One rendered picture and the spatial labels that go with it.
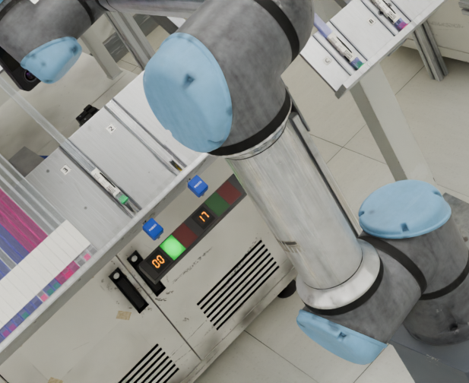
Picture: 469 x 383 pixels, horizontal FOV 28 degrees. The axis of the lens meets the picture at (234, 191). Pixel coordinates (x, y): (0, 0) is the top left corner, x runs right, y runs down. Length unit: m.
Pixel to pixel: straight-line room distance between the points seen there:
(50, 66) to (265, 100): 0.40
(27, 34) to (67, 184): 0.43
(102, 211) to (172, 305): 0.55
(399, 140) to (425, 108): 0.68
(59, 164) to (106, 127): 0.11
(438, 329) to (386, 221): 0.20
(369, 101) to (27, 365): 0.89
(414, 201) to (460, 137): 1.30
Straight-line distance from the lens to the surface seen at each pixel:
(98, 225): 1.66
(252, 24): 1.01
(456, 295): 1.38
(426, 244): 1.29
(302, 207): 1.11
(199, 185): 1.66
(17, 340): 1.63
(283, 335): 2.34
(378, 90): 1.97
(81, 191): 1.68
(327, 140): 2.79
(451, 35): 2.68
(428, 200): 1.29
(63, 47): 1.32
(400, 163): 2.08
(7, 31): 1.34
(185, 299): 2.18
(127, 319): 2.11
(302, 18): 1.04
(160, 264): 1.65
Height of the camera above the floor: 1.64
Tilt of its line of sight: 36 degrees down
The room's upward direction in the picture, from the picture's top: 33 degrees counter-clockwise
